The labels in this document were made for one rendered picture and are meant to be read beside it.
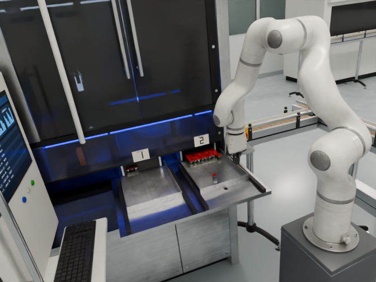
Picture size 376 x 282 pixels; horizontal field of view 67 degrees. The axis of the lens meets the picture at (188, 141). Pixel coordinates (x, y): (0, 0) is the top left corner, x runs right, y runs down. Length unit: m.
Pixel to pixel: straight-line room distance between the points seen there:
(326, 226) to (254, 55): 0.66
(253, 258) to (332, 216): 1.24
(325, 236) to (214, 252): 1.04
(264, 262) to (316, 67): 1.59
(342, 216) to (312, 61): 0.52
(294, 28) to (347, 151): 0.39
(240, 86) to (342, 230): 0.64
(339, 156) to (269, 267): 1.42
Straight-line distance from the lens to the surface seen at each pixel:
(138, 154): 1.49
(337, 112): 1.00
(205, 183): 1.43
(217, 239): 2.00
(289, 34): 0.93
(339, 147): 0.93
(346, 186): 1.03
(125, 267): 1.92
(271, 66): 7.29
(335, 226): 1.14
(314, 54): 1.01
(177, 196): 1.35
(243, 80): 1.16
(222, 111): 1.19
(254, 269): 2.21
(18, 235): 1.01
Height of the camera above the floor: 1.68
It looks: 25 degrees down
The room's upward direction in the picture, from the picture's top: 7 degrees counter-clockwise
